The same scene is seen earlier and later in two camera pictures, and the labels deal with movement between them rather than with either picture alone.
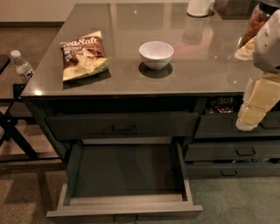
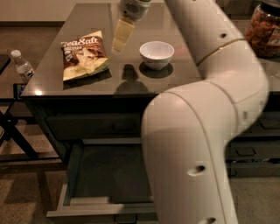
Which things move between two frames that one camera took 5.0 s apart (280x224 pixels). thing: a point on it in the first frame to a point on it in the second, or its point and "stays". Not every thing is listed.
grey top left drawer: x=122 y=125 stays
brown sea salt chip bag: x=84 y=55 stays
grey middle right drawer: x=217 y=151 stays
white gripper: x=268 y=48 to x=136 y=9
